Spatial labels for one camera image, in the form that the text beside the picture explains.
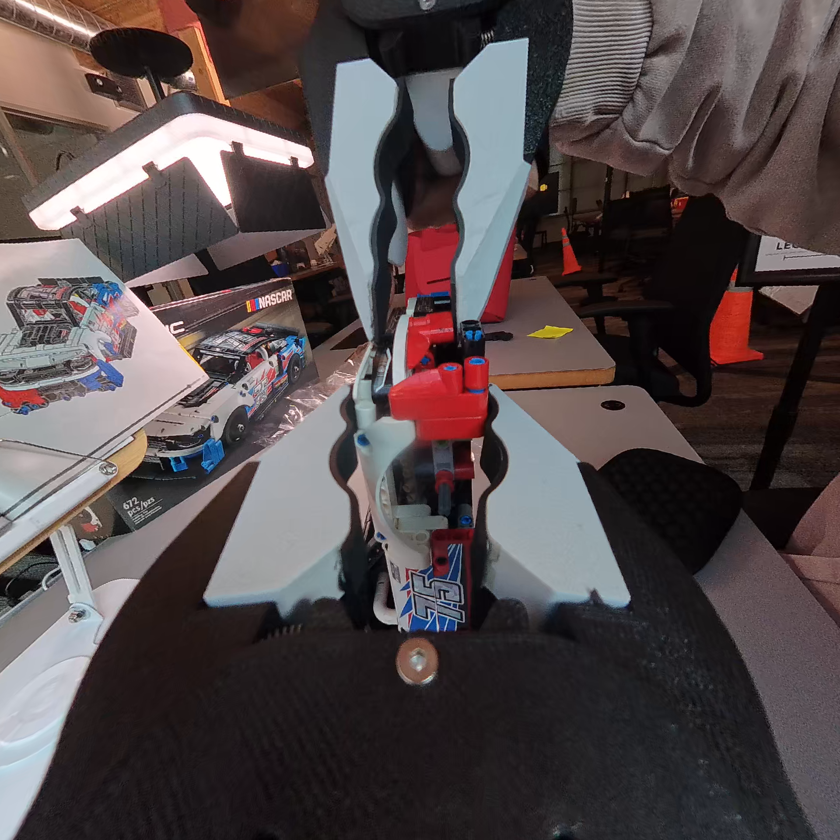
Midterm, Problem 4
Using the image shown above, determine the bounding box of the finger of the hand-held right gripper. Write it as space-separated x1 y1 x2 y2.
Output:
448 37 532 324
323 59 411 343

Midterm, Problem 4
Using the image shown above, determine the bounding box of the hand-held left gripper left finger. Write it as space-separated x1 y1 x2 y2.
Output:
203 385 366 622

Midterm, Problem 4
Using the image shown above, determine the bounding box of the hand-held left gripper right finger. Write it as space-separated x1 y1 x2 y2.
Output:
482 385 632 622

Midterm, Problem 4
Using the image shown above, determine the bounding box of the brick-built race car model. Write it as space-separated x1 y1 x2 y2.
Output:
351 295 501 635

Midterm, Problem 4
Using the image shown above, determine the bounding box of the person's right forearm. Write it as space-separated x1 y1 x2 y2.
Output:
548 0 840 255

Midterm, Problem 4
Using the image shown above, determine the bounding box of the person's right hand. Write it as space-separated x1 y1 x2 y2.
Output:
405 173 465 232

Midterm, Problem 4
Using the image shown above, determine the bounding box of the black office chair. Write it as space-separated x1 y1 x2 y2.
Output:
576 185 718 409
599 448 747 573

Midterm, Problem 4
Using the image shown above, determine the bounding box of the red felt bag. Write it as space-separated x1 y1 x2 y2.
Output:
402 222 521 324

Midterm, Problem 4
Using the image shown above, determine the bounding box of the glowing studio light panel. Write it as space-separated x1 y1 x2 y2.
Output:
21 92 330 281

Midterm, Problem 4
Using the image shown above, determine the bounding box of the printed car model box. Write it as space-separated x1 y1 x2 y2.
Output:
79 279 320 546

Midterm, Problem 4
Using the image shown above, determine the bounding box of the open instruction booklet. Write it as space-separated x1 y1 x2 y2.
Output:
0 238 211 526

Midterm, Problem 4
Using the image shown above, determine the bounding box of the person's beige hoodie torso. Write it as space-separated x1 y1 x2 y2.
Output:
783 472 840 627

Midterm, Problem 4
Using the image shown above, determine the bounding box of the black stand leg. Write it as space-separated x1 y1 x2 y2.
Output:
750 279 840 491

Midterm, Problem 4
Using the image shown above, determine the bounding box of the black white patterned card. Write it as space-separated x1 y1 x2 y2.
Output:
737 231 840 287

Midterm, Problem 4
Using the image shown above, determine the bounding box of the black round lamp mount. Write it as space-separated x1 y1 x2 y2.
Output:
85 28 195 109

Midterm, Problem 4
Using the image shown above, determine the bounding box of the silver ventilation duct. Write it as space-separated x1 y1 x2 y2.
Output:
0 0 93 50

